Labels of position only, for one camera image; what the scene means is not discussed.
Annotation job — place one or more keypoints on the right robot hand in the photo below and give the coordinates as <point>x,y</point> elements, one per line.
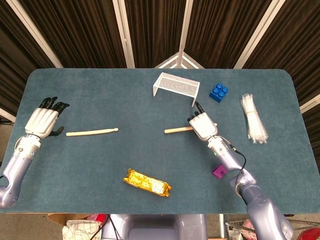
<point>203,126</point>

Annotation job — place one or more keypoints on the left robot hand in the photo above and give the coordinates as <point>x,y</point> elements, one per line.
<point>41,121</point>

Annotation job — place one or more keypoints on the wooden drumstick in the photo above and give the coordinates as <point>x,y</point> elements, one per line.
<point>177,130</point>
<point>92,131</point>

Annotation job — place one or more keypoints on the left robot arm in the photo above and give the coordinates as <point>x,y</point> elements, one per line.
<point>17,165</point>

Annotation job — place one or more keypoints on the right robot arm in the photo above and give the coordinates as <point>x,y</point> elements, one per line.
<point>260,207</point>

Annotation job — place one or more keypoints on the blue building block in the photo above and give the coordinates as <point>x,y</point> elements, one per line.
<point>216,96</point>

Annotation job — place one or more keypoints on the purple building block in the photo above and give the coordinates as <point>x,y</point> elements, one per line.
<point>218,172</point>

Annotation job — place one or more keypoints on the white mesh goal rack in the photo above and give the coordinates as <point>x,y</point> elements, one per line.
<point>175,86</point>

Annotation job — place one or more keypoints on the clear plastic straw bundle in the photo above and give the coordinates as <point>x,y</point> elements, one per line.
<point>253,120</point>

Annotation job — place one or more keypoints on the gold foil snack packet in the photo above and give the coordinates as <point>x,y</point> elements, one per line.
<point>145,182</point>

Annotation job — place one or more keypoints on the teal table mat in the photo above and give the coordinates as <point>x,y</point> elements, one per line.
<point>125,105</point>

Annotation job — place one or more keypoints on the cardboard box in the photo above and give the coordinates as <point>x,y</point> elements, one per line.
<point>56,218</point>

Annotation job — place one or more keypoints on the brown pleated curtain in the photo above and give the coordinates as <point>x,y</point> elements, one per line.
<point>155,30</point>

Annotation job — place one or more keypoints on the lavender robot torso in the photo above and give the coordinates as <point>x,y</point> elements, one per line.
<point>162,227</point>

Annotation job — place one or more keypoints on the checked white cloth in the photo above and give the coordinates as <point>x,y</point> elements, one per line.
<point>80,231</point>

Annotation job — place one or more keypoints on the red round object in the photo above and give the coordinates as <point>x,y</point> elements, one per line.
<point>308,235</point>

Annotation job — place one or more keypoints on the white frame post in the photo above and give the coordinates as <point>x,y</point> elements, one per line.
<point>186,25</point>
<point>308,106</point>
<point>6,115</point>
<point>259,32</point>
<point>34,32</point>
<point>124,32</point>

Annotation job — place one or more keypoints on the white frame floor brace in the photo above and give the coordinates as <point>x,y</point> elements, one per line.
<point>163,63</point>

